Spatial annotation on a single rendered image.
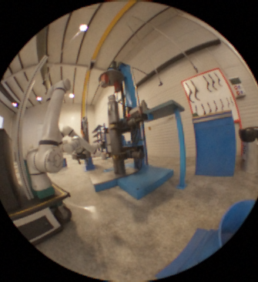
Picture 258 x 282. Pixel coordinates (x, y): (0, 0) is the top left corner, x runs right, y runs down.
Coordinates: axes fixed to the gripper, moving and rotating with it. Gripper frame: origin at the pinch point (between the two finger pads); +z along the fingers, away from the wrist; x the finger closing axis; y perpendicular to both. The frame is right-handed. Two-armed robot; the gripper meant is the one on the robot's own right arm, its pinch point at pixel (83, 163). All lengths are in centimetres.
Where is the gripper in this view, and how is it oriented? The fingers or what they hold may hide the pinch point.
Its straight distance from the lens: 106.7
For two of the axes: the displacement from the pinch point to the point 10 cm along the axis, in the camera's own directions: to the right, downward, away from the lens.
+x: 9.9, -0.1, -1.7
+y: -1.5, 4.0, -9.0
